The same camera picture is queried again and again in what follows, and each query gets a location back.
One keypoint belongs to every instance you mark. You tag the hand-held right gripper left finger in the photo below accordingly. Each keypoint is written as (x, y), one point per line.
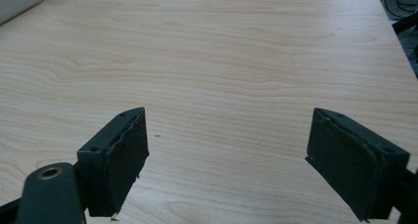
(111, 164)

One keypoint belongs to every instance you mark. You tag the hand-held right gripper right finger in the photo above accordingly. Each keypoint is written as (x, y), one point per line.
(351, 164)

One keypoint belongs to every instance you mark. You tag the white box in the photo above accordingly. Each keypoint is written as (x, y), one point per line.
(16, 0)

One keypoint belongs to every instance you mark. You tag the black metal stand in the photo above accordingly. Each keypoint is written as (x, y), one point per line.
(405, 22)

